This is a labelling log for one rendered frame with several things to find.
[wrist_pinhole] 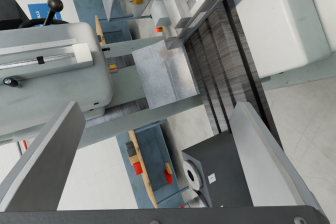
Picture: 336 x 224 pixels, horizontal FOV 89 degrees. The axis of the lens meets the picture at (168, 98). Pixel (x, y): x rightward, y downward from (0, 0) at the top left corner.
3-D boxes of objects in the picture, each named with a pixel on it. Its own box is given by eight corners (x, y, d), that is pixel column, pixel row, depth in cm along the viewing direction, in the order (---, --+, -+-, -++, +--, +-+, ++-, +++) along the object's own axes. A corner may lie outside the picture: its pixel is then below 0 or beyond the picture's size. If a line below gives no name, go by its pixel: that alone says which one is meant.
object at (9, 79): (11, 76, 30) (1, 78, 30) (13, 83, 30) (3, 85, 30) (25, 83, 36) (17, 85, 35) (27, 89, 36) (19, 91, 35)
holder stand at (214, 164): (248, 137, 54) (196, 163, 46) (264, 201, 56) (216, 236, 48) (222, 131, 65) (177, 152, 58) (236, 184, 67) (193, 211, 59)
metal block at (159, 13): (170, -1, 57) (153, 0, 55) (176, 16, 56) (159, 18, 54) (165, 9, 62) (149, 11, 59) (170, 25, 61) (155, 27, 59)
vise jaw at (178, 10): (176, -29, 52) (164, -29, 51) (192, 16, 51) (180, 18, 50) (169, -13, 58) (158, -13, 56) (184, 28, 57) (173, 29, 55)
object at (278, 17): (292, -65, 46) (261, -69, 42) (334, 57, 45) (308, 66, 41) (198, 29, 93) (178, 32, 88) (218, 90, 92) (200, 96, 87)
